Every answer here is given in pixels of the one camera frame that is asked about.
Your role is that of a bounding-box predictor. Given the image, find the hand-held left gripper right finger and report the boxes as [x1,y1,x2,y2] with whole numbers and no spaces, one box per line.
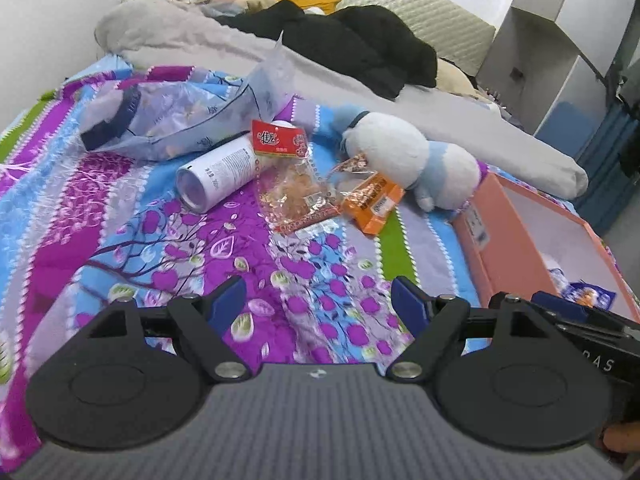
[386,275,548,382]

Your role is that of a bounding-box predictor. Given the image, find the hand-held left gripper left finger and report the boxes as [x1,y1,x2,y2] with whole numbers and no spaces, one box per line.
[86,275,251,382]

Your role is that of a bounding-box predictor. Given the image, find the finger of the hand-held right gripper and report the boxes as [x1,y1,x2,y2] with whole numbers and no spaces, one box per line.
[531,290,640,343]

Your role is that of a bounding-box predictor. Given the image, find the pink cardboard box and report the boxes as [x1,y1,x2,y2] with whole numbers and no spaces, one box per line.
[452,172,640,326]

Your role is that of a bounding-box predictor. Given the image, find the person's right hand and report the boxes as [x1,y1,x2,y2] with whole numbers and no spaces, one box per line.
[602,420,640,466]

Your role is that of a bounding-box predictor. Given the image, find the blue and white snack packet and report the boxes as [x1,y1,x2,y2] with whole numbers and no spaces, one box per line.
[547,267,617,311]

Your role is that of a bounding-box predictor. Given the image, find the floral printed bedsheet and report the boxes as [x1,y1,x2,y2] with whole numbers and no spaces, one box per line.
[0,52,640,471]

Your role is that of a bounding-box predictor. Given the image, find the orange snack packet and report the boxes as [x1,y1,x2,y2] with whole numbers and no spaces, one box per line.
[340,170,406,236]

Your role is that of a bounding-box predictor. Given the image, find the clear snack packet red label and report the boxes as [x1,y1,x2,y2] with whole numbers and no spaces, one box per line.
[250,119,343,235]

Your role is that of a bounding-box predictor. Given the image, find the white cylindrical bottle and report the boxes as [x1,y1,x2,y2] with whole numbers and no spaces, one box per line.
[176,120,296,213]

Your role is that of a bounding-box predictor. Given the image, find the blue curtain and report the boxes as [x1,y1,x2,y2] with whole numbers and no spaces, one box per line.
[575,105,640,236]

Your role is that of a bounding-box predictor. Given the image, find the small patterned snack packet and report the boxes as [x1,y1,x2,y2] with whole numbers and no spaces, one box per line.
[327,154,373,183]

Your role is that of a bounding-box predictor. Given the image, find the white and blue plush toy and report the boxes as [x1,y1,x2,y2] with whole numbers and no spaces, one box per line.
[331,105,482,212]

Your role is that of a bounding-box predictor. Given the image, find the blue padded board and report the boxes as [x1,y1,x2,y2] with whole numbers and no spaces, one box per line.
[535,101,598,161]

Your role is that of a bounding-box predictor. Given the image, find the grey duvet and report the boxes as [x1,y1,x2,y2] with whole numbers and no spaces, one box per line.
[95,0,590,198]

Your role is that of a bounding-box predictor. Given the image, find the hanging dark clothes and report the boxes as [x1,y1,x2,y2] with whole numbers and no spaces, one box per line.
[615,60,640,176]

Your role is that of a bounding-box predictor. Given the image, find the clear plastic bag blue trim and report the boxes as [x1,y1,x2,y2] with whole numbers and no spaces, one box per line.
[80,77,261,161]

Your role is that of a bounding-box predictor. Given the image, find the small clear zip bag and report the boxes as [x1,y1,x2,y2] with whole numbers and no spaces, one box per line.
[245,30,297,126]

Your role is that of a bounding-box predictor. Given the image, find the beige pillow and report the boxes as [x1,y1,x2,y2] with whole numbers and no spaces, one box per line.
[437,57,481,96]

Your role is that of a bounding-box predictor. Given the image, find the black jacket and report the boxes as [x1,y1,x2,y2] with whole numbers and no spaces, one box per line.
[215,0,438,101]

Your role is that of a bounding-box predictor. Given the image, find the cream quilted headboard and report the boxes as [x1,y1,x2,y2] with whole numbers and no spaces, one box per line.
[220,0,497,78]

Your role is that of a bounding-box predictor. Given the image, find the white wall cabinet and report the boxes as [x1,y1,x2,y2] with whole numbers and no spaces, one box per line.
[475,0,640,136]

